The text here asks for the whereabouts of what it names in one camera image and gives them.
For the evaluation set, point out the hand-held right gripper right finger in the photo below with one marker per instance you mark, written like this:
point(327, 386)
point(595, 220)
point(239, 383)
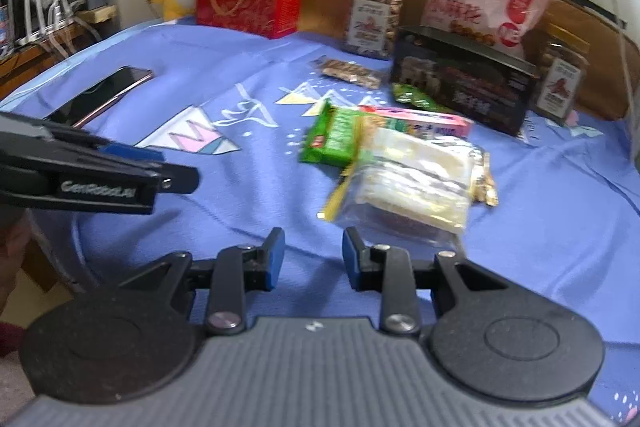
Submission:
point(351, 259)

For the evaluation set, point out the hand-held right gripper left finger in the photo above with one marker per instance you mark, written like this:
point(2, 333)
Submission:
point(275, 259)

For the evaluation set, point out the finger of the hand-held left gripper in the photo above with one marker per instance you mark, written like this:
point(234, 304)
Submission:
point(100, 187)
point(132, 153)

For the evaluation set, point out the long pink snack box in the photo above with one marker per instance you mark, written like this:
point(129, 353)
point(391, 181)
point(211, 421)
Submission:
point(430, 124)

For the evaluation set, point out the clear zip bag of snacks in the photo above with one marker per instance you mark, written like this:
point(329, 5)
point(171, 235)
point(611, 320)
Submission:
point(415, 182)

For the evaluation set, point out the blue printed blanket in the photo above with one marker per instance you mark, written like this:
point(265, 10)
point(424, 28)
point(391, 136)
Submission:
point(250, 197)

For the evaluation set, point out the black smartphone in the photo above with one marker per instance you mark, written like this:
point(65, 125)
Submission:
point(95, 97)

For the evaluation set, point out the flat green snack packet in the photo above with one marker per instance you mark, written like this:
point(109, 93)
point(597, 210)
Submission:
point(330, 137)

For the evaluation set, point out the wooden side table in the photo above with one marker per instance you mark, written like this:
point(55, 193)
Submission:
point(30, 57)

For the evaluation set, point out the white power strip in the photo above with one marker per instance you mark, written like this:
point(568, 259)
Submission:
point(45, 32)

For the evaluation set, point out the gold wrapped candy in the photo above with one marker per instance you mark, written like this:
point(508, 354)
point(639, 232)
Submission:
point(484, 187)

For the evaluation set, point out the crumpled green snack packet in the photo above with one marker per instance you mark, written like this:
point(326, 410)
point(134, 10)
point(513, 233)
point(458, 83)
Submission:
point(415, 96)

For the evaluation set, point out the clear wrapped granola bar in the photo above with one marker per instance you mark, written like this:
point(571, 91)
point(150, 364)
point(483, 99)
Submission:
point(350, 72)

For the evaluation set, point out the black cardboard box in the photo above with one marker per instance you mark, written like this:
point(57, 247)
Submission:
point(465, 82)

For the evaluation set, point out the nut jar with gold lid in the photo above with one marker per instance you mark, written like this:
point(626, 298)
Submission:
point(560, 82)
point(372, 22)

